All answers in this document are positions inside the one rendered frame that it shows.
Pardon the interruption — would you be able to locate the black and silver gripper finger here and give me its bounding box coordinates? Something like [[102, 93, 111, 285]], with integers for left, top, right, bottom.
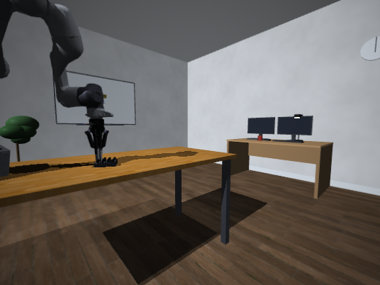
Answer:
[[85, 129, 99, 160], [98, 129, 109, 160]]

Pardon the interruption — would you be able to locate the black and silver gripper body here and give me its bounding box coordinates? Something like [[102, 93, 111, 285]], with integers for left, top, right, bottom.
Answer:
[[89, 118, 105, 135]]

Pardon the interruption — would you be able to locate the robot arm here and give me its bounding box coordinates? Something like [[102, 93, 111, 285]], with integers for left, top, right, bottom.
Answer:
[[0, 0, 113, 118]]

